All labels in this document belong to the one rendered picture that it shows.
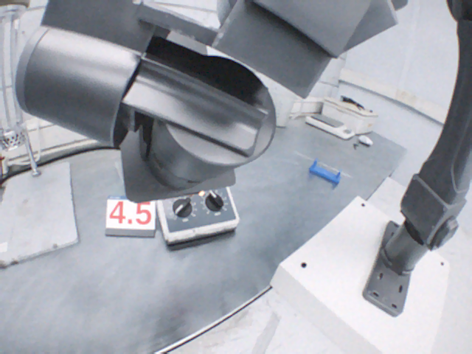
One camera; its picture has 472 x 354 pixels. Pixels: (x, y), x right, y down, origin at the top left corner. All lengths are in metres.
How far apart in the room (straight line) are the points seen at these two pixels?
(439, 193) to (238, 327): 0.29
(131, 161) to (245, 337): 0.24
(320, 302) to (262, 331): 0.08
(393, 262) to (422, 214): 0.10
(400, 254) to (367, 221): 0.12
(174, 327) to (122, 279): 0.10
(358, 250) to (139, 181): 0.32
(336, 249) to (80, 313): 0.38
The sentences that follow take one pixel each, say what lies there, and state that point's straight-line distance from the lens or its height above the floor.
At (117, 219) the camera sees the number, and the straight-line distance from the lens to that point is 0.40.
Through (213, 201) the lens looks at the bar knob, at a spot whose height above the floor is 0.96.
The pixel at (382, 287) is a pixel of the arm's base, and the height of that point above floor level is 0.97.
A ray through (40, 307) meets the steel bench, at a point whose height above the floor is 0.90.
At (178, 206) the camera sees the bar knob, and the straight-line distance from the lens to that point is 0.34.
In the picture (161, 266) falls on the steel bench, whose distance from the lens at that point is 0.34.
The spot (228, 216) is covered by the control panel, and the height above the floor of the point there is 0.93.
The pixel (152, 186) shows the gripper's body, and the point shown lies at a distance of 0.19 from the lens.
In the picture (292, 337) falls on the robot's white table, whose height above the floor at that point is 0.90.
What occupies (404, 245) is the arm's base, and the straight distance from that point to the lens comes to 0.34.
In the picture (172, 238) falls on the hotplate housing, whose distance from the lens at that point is 0.35.
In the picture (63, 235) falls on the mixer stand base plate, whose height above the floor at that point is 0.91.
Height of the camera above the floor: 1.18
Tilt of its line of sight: 31 degrees down
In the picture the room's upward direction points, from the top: 10 degrees clockwise
